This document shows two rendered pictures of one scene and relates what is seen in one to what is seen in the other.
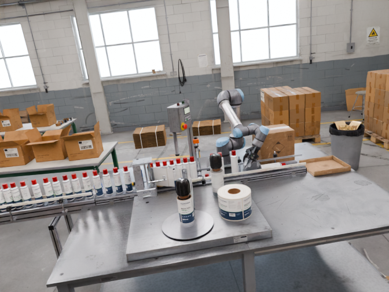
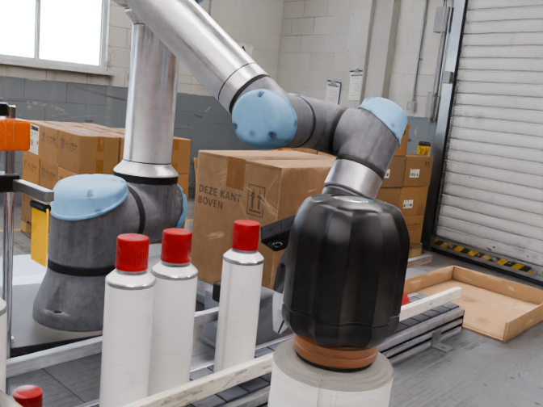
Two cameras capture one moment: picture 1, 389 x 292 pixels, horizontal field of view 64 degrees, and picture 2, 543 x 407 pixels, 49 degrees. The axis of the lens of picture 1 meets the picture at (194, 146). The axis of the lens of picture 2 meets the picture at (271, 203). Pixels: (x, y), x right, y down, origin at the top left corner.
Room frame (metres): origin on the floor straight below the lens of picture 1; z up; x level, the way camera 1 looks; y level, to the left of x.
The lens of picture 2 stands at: (1.69, 0.18, 1.24)
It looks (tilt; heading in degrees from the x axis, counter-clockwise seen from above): 10 degrees down; 317
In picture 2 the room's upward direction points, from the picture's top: 6 degrees clockwise
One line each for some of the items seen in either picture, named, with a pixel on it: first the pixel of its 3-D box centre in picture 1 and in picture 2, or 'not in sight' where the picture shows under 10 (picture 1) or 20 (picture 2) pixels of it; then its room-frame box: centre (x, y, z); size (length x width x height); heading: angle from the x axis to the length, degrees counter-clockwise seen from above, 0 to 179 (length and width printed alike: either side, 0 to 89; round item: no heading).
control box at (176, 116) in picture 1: (179, 117); not in sight; (2.28, 0.08, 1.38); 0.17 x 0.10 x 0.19; 150
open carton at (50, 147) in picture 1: (52, 142); not in sight; (3.59, 1.69, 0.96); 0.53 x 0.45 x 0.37; 178
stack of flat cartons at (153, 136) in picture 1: (150, 136); not in sight; (6.32, 0.91, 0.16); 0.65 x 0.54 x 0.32; 91
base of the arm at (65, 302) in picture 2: (223, 157); (82, 286); (2.58, -0.25, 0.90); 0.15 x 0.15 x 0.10
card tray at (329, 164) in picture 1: (323, 165); (474, 298); (2.29, -1.02, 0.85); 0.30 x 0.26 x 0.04; 95
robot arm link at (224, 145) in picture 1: (223, 145); (90, 217); (2.58, -0.26, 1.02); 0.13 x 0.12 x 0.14; 110
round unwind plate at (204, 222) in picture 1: (187, 224); not in sight; (1.60, 0.09, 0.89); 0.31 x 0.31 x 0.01
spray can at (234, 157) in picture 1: (234, 163); (239, 300); (2.23, -0.29, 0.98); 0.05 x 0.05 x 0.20
